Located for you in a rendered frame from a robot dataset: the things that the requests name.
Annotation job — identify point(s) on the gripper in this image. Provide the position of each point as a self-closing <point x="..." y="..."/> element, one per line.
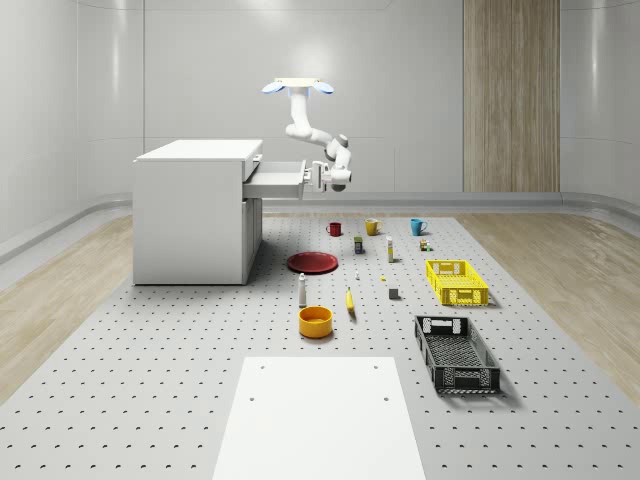
<point x="317" y="175"/>

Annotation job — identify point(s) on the white drawer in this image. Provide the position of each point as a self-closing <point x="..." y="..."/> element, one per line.
<point x="270" y="190"/>

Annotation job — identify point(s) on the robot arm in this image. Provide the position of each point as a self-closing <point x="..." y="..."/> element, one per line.
<point x="300" y="127"/>

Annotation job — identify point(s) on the red mug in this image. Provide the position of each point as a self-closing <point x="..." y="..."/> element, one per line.
<point x="336" y="230"/>

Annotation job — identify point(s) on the yellow mug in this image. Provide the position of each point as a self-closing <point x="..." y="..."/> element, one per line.
<point x="371" y="228"/>

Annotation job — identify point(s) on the flat-sided can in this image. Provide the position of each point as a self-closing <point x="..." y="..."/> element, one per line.
<point x="358" y="246"/>

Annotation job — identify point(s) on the red plate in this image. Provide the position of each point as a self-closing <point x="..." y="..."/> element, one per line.
<point x="312" y="262"/>

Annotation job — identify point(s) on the drone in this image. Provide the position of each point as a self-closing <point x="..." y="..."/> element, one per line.
<point x="298" y="82"/>

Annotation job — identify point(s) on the yellow white carton box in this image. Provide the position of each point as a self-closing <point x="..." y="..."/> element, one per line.
<point x="389" y="250"/>

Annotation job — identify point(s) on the blue mug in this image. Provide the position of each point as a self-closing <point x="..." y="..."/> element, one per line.
<point x="416" y="227"/>

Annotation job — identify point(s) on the small white bottle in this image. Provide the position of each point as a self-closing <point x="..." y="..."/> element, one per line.
<point x="302" y="295"/>

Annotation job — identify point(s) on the puzzle cube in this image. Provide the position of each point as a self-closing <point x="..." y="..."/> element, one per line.
<point x="425" y="245"/>

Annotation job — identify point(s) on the banana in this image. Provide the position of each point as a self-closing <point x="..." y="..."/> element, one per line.
<point x="350" y="300"/>

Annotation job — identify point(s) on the white cabinet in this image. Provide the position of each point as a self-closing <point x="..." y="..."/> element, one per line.
<point x="190" y="215"/>

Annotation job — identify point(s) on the grey cube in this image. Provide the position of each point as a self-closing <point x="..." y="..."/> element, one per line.
<point x="394" y="294"/>

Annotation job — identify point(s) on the yellow bowl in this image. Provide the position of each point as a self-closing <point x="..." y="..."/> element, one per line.
<point x="315" y="327"/>

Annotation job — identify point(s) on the yellow basket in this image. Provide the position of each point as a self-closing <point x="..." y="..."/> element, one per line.
<point x="462" y="295"/>

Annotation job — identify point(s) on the dark grey basket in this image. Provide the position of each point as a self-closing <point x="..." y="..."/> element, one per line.
<point x="450" y="350"/>

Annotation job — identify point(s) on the white board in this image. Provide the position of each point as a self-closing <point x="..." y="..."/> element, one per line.
<point x="320" y="420"/>

